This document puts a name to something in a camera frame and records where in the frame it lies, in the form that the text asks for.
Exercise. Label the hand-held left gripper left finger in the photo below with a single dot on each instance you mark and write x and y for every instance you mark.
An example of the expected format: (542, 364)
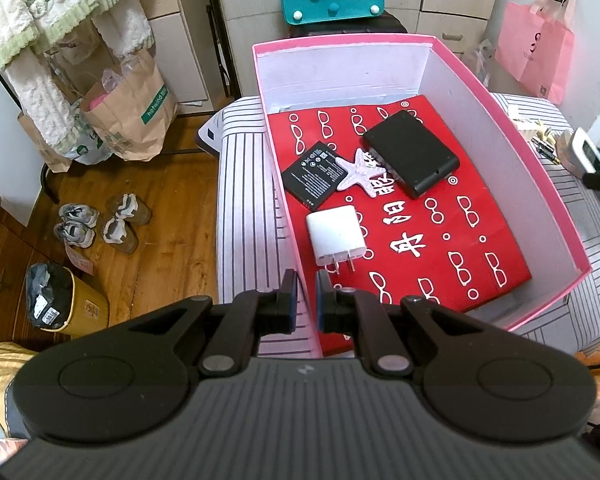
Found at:
(292, 305)

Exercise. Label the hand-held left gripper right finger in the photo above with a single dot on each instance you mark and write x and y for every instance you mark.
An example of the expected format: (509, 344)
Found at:
(321, 305)

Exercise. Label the white portable router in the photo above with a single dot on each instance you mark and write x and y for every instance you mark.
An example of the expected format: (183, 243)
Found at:
(575, 152)

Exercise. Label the white charger plug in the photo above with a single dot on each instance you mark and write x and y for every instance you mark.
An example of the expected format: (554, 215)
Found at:
(335, 235)

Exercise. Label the yellow starfish hair clip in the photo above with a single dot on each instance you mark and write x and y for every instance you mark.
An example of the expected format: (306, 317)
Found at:
(532, 130)

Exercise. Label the pink cardboard storage box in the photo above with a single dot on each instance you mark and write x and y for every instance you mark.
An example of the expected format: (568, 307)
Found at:
(520, 125)

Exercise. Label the black phone battery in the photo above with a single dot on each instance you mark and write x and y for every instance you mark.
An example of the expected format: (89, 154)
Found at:
(315, 175)

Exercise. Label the purple starfish hair clip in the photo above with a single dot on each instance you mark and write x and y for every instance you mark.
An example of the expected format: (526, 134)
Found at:
(362, 172)

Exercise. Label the black hard drive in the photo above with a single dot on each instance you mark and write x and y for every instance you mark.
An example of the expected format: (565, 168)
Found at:
(410, 152)

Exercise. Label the red glasses-print paper bag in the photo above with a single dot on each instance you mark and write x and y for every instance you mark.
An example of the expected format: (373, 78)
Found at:
(430, 240)

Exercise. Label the pink shopping bag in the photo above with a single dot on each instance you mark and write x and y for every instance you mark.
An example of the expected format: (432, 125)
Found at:
(535, 50)

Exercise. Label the tan furry slipper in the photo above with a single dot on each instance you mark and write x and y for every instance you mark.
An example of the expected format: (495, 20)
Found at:
(130, 209)
(120, 235)

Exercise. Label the yellow trash bin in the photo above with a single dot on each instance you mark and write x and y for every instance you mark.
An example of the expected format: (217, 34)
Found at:
(80, 305)

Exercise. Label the grey white sneaker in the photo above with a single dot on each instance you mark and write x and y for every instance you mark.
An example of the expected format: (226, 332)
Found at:
(80, 214)
(75, 234)

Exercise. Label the brown paper bag green label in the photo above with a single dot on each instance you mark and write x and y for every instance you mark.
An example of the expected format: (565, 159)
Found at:
(130, 110)

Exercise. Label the green white plastic bag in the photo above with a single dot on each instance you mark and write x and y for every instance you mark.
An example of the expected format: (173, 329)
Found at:
(87, 147)

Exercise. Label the black clothes rack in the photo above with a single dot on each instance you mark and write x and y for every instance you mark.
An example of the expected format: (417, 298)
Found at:
(48, 185)

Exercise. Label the beige wardrobe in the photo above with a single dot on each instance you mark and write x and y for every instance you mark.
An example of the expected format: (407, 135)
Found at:
(250, 35)

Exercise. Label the plain brown paper bag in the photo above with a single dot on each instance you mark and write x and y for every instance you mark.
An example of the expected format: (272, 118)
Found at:
(42, 150)

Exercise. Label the tall cardboard box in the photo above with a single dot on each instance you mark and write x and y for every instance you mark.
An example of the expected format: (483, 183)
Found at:
(175, 35)

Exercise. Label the wooden nightstand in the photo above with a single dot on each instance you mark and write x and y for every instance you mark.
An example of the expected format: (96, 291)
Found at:
(0, 260)

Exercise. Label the orange yellow cloth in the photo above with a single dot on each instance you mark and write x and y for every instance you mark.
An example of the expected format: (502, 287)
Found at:
(0, 365)

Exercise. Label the white fluffy robe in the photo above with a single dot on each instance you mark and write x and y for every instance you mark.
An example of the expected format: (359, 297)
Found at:
(30, 60)

